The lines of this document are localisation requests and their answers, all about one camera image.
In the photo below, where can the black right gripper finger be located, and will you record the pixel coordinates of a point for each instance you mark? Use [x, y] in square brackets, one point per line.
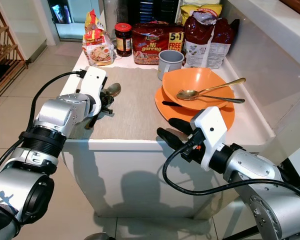
[172, 138]
[181, 126]

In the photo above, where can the silver metal spoon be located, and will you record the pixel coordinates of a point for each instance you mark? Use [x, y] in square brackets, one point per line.
[113, 89]

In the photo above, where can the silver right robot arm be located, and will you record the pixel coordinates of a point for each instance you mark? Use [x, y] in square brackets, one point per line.
[255, 175]

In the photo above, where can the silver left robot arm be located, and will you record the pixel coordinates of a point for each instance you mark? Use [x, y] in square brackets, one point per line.
[65, 112]

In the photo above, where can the gold metal spoon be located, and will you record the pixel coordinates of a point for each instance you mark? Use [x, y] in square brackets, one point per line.
[186, 94]

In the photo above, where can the orange plate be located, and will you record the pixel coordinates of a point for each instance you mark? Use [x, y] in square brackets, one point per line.
[220, 117]

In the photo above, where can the orange bowl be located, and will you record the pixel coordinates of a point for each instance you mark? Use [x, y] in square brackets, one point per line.
[195, 80]

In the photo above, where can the silver metal cutlery piece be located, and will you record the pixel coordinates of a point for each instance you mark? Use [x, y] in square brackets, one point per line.
[230, 99]

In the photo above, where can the yellow red noodle packet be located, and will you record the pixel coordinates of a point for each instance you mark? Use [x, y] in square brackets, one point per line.
[98, 49]

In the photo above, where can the white kitchen island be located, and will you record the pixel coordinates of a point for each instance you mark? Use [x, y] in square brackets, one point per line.
[120, 175]

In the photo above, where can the grey mug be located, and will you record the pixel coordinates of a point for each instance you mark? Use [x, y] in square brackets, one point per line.
[169, 66]

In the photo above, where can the dark sauce jar red lid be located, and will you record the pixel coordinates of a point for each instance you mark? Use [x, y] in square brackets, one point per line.
[123, 41]

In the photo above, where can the red instant noodle multipack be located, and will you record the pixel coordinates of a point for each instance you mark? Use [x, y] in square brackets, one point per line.
[152, 46]

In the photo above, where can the glass door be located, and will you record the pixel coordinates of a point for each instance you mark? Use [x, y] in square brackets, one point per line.
[70, 19]

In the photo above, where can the sealed red sauce pouch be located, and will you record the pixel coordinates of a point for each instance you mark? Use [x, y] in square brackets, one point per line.
[226, 35]

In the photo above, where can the dark slatted appliance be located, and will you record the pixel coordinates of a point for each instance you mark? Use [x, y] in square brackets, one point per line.
[152, 10]

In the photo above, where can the wooden shoe rack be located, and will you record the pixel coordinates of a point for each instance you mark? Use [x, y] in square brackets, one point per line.
[7, 57]

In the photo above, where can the yellow snack bag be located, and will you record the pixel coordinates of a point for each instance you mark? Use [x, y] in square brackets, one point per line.
[195, 8]

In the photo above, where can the brown wooden tray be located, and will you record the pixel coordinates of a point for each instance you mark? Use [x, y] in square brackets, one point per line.
[299, 6]

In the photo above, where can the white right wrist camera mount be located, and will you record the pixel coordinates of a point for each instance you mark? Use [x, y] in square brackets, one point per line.
[210, 132]

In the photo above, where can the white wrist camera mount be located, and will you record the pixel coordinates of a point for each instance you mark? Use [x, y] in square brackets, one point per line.
[210, 132]
[95, 79]

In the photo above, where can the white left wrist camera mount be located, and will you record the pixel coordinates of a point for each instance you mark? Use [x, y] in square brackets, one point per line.
[95, 79]

